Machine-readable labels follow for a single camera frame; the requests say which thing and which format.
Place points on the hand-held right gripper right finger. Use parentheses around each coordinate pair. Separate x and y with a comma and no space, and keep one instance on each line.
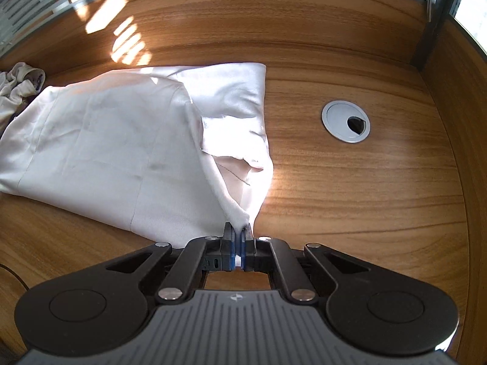
(243,253)

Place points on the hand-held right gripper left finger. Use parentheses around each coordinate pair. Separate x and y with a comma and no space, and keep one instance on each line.
(232,251)

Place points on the cream collared shirt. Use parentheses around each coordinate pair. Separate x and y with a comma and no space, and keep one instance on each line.
(114,140)

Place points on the striped glass desk partition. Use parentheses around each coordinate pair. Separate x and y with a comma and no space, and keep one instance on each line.
(38,7)

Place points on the dark partition post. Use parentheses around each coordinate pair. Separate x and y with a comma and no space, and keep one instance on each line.
(437,38)

